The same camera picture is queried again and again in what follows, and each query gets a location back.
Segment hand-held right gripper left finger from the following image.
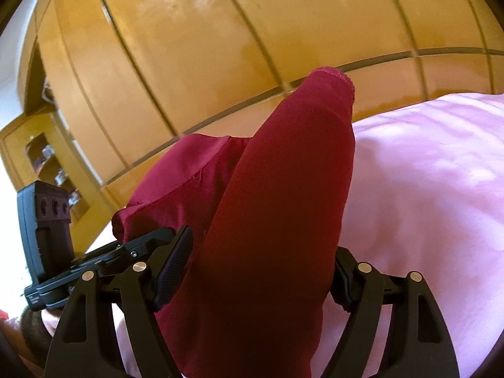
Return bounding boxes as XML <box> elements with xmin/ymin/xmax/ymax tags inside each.
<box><xmin>43</xmin><ymin>224</ymin><xmax>194</xmax><ymax>378</ymax></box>

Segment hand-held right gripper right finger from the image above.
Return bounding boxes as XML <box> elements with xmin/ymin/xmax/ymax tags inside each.
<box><xmin>311</xmin><ymin>247</ymin><xmax>446</xmax><ymax>378</ymax></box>

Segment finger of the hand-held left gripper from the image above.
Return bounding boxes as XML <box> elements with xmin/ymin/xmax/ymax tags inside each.
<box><xmin>98</xmin><ymin>226</ymin><xmax>186</xmax><ymax>278</ymax></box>

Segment maroon garment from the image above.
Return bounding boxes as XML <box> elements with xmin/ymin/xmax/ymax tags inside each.
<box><xmin>112</xmin><ymin>66</ymin><xmax>357</xmax><ymax>378</ymax></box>

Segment person's left forearm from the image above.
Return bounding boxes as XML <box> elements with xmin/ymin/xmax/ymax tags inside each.
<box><xmin>20</xmin><ymin>306</ymin><xmax>54</xmax><ymax>363</ymax></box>

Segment wooden display shelf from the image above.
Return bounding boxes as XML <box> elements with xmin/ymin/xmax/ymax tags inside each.
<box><xmin>0</xmin><ymin>110</ymin><xmax>103</xmax><ymax>225</ymax></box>

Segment pink bed sheet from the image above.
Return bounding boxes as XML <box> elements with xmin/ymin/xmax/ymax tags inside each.
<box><xmin>39</xmin><ymin>92</ymin><xmax>504</xmax><ymax>378</ymax></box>

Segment wooden wardrobe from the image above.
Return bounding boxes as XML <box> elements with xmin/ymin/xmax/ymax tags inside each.
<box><xmin>16</xmin><ymin>0</ymin><xmax>504</xmax><ymax>209</ymax></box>

